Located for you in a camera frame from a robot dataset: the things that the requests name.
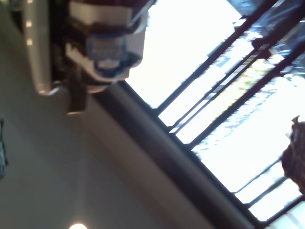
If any brown leafy plant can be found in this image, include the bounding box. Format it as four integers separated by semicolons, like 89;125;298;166
282;115;305;193

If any black window frame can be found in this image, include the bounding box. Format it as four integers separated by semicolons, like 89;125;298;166
107;0;305;229

